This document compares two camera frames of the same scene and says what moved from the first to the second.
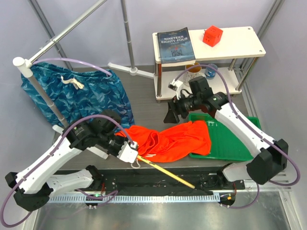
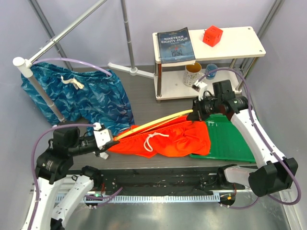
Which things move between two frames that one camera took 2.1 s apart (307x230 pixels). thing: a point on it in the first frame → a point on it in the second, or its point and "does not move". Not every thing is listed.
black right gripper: (174, 109) → (198, 113)
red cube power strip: (212, 36) does not move
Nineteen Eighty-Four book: (175, 48) does not move
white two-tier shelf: (228, 64) does not move
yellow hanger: (166, 172) → (154, 123)
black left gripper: (115, 154) → (109, 144)
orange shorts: (175, 141) does not move
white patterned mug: (191, 73) does not move
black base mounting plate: (158, 182) does not move
